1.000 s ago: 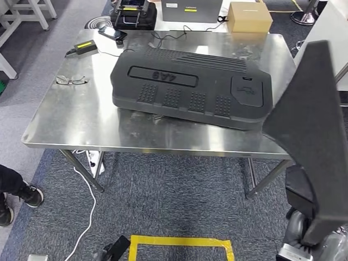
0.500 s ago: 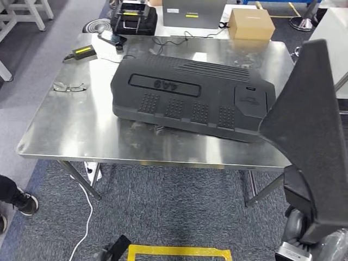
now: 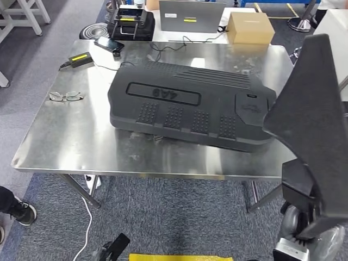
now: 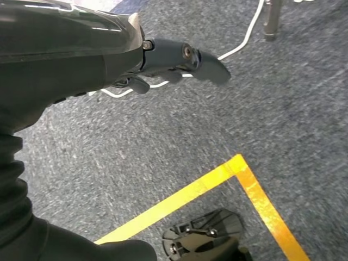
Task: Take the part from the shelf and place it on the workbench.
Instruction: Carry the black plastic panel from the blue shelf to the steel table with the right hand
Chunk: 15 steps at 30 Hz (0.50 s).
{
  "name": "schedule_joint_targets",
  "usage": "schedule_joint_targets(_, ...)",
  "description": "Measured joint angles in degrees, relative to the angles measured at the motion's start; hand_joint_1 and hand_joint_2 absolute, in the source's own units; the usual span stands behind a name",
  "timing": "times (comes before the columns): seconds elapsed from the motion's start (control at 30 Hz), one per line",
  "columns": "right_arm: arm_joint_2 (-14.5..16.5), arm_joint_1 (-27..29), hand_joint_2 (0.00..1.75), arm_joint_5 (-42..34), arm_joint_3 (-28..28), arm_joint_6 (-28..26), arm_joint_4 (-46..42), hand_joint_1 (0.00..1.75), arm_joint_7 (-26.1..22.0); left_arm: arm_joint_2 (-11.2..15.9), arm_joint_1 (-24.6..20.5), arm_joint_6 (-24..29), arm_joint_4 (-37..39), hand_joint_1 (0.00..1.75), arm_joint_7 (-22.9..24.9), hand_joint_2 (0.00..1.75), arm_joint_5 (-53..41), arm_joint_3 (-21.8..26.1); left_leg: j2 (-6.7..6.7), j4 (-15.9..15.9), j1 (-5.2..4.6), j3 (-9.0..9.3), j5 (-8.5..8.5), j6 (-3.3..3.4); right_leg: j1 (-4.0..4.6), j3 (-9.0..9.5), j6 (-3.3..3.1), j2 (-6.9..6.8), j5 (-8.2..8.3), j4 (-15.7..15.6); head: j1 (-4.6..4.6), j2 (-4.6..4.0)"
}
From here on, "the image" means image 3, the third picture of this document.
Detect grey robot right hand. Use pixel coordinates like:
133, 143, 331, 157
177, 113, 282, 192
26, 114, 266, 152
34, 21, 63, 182
277, 204, 346, 261

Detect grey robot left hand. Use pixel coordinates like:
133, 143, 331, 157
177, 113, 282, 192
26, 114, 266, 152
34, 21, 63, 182
91, 233, 131, 261

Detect black plastic perforated panel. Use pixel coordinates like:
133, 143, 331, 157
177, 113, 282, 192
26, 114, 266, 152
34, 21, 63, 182
263, 33, 348, 241

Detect stainless steel workbench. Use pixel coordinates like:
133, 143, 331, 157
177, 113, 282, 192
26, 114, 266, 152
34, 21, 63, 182
11, 39, 297, 214

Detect person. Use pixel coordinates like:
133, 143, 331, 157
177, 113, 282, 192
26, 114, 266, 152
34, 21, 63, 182
310, 0, 348, 30
0, 185, 37, 246

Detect black engine cover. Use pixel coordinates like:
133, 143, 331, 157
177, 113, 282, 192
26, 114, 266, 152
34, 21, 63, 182
107, 60, 277, 153

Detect black power adapter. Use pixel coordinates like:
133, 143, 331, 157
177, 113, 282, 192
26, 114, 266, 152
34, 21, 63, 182
58, 51, 95, 71

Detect chrome ringed base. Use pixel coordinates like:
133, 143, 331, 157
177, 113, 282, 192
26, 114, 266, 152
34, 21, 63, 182
289, 47, 303, 64

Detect black flat phone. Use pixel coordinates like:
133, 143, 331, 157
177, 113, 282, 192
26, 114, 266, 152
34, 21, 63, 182
94, 36, 125, 58

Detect white panel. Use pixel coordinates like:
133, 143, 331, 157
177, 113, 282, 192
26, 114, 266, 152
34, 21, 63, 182
313, 9, 348, 103

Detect black bag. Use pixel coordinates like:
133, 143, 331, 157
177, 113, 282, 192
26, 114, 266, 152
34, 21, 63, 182
106, 8, 156, 41

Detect blue metal beam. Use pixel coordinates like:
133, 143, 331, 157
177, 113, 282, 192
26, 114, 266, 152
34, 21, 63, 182
241, 0, 322, 8

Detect white power cable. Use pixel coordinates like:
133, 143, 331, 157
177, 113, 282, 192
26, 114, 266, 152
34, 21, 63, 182
72, 196, 93, 261

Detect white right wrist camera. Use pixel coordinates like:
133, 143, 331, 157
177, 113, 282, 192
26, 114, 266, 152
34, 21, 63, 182
273, 238, 311, 261

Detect black thin-frame eyeglasses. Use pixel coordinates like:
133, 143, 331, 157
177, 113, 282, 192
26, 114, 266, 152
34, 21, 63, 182
49, 90, 84, 103

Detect black adapter cable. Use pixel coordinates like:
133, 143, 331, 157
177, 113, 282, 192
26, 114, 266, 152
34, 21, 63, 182
92, 61, 137, 72

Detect thin black cable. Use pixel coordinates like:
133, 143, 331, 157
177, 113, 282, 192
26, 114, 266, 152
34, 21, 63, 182
149, 24, 229, 63

